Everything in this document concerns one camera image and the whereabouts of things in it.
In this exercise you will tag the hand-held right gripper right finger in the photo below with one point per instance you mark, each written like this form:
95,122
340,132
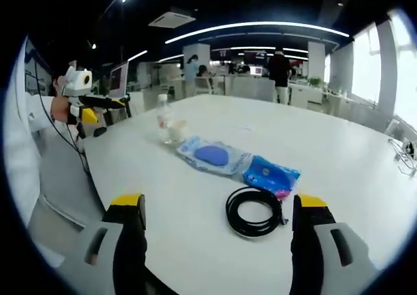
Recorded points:
309,243

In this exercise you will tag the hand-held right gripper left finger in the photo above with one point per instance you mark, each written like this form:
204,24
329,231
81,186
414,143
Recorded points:
130,243

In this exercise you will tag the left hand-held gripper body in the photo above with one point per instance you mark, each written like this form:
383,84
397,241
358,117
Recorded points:
78,81

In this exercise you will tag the clear water bottle red label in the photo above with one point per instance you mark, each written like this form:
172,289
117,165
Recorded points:
164,119

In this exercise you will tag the blue plastic packet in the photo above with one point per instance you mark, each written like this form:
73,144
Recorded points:
270,174

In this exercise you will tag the white floral paper cup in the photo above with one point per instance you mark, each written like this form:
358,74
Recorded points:
178,133

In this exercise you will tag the clear package with blue disc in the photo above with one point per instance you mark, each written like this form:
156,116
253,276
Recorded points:
208,155

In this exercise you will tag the white tabletop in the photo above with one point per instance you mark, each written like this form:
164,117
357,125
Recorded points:
228,142

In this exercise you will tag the person's left hand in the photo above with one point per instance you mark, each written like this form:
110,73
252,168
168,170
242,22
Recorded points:
60,110

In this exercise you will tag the computer monitor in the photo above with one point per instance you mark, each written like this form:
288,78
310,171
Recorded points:
119,80

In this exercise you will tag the person's white coat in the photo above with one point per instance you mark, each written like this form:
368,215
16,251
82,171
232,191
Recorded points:
19,161

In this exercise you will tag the white office chair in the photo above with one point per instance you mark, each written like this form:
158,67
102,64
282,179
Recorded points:
205,86

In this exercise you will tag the ceiling air vent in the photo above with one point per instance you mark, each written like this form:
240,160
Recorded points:
172,19

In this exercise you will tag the white desk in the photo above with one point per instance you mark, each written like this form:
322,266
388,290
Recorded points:
337,103

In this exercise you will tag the white partition counter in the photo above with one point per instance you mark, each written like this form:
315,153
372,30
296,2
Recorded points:
254,88

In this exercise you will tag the potted green plant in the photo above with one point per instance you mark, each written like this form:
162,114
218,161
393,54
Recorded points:
315,81

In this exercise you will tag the long ceiling light strip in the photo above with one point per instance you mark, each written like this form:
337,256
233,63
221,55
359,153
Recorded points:
260,25

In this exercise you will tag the small window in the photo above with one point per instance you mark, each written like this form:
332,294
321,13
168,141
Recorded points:
366,67

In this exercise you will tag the large window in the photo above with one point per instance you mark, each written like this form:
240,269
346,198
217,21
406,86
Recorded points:
405,64

